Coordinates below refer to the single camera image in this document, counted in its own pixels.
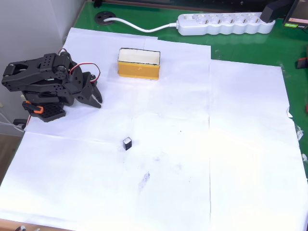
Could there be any green desk mat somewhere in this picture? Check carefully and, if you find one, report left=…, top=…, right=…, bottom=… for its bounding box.
left=73, top=0, right=308, bottom=180

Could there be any black clamp handle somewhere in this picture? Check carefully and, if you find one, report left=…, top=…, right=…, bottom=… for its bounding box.
left=13, top=118, right=26, bottom=130

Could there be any black power adapter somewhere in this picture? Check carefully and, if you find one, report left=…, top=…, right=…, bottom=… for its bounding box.
left=260, top=0, right=299, bottom=24

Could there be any red servo cable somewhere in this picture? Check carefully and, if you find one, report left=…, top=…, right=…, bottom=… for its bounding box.
left=58, top=48, right=101, bottom=84

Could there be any thin white cable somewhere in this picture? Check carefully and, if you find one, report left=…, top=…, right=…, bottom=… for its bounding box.
left=0, top=101, right=25, bottom=133

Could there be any small black cube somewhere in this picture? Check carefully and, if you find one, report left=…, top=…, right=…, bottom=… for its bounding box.
left=122, top=136, right=133, bottom=152

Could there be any white power strip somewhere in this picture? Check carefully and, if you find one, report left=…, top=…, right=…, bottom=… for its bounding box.
left=177, top=12, right=276, bottom=36

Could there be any orange clamp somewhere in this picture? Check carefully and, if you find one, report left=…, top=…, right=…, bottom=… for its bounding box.
left=22, top=101, right=44, bottom=114

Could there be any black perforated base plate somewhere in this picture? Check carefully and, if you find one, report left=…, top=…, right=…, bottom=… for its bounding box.
left=30, top=103, right=67, bottom=123

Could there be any red and black object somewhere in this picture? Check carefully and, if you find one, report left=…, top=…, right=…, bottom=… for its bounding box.
left=295, top=57, right=308, bottom=70

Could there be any black desk cable grommet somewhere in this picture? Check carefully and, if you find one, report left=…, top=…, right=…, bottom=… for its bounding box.
left=94, top=11, right=116, bottom=24

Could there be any black device with green sticker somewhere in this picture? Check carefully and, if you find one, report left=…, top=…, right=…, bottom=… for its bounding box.
left=282, top=0, right=308, bottom=30

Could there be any white power strip cable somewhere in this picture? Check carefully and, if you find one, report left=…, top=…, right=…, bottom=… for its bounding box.
left=103, top=17, right=180, bottom=33

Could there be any yellow rectangular box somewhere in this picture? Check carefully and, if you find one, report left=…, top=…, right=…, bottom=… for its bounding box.
left=117, top=47, right=161, bottom=81

